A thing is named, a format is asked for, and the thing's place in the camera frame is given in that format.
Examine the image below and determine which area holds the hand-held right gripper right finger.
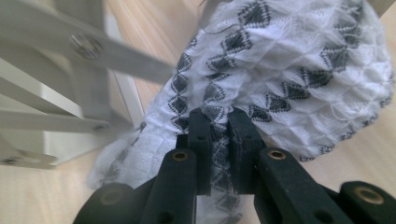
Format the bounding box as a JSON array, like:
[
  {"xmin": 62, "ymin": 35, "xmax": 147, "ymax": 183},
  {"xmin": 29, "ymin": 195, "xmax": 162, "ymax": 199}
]
[{"xmin": 228, "ymin": 107, "xmax": 267, "ymax": 194}]

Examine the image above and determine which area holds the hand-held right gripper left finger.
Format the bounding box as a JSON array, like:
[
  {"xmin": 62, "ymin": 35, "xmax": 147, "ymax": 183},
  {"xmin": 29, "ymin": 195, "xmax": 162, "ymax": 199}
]
[{"xmin": 176, "ymin": 107, "xmax": 213, "ymax": 197}]

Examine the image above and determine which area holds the white cloth with grey diamonds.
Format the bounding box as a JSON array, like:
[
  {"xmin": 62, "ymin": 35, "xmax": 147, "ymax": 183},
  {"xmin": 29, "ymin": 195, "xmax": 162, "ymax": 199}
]
[{"xmin": 87, "ymin": 0, "xmax": 395, "ymax": 224}]

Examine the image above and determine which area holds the white expandable metal rack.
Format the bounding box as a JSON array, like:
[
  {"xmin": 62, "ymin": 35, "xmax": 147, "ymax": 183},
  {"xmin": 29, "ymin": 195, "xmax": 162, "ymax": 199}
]
[{"xmin": 0, "ymin": 0, "xmax": 396, "ymax": 171}]

